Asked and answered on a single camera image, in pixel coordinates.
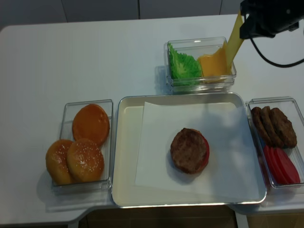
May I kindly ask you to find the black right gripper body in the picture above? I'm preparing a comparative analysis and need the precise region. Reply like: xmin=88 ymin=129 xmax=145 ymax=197
xmin=239 ymin=0 xmax=300 ymax=39

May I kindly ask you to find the yellow cheese slice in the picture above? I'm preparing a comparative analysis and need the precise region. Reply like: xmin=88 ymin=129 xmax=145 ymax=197
xmin=226 ymin=11 xmax=244 ymax=69

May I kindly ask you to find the clear lettuce cheese container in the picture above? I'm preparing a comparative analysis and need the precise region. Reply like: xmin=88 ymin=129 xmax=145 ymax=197
xmin=164 ymin=37 xmax=237 ymax=94

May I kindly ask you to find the green lettuce leaf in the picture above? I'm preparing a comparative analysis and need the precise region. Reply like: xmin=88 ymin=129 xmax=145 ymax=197
xmin=168 ymin=43 xmax=202 ymax=86

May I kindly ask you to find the orange cheese slice stack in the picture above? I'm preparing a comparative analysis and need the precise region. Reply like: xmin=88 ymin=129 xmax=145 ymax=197
xmin=198 ymin=47 xmax=231 ymax=78

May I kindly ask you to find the left brown patty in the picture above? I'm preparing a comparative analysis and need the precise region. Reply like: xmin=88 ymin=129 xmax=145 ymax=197
xmin=251 ymin=107 xmax=271 ymax=145

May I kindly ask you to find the clear patty tomato container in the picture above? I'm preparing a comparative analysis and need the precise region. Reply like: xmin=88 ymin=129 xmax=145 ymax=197
xmin=246 ymin=96 xmax=304 ymax=191

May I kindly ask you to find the middle brown patty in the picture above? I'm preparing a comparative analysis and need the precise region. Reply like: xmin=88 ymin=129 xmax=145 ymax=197
xmin=260 ymin=106 xmax=284 ymax=148

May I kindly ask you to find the right brown patty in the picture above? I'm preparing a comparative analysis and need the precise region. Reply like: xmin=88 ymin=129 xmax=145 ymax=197
xmin=270 ymin=108 xmax=297 ymax=148

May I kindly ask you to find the brown burger patty on tray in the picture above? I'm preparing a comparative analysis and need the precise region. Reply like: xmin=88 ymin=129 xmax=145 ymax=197
xmin=170 ymin=128 xmax=206 ymax=174

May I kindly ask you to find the red tomato slices stack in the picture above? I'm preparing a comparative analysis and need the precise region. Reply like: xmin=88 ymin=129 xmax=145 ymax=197
xmin=263 ymin=145 xmax=301 ymax=185

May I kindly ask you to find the white paper sheet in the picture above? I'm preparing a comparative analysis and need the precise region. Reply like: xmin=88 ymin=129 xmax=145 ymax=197
xmin=135 ymin=103 xmax=264 ymax=201

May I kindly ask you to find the red tomato slice on tray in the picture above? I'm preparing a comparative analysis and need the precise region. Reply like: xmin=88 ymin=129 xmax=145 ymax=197
xmin=202 ymin=136 xmax=209 ymax=167

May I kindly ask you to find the white metal tray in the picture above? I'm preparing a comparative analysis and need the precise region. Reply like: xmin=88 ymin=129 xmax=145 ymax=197
xmin=112 ymin=92 xmax=267 ymax=208

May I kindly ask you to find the flat orange bun bottom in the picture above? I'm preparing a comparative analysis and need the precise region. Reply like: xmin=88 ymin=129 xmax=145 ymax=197
xmin=72 ymin=104 xmax=110 ymax=147

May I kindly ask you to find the clear bun container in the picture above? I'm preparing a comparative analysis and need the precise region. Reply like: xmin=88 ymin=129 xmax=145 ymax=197
xmin=52 ymin=99 xmax=113 ymax=194

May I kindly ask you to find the right sesame bun top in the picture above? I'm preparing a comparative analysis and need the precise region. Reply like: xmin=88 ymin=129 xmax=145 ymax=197
xmin=66 ymin=139 xmax=105 ymax=182

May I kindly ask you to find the sesame bun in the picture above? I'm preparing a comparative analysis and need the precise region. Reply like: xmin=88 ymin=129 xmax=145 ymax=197
xmin=46 ymin=139 xmax=75 ymax=185
xmin=66 ymin=139 xmax=105 ymax=182

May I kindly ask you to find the left sesame bun top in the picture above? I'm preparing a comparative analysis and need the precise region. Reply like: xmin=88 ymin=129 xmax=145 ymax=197
xmin=46 ymin=139 xmax=75 ymax=185

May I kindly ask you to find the black cable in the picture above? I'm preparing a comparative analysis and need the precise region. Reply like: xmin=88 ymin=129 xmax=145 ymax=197
xmin=249 ymin=21 xmax=304 ymax=68

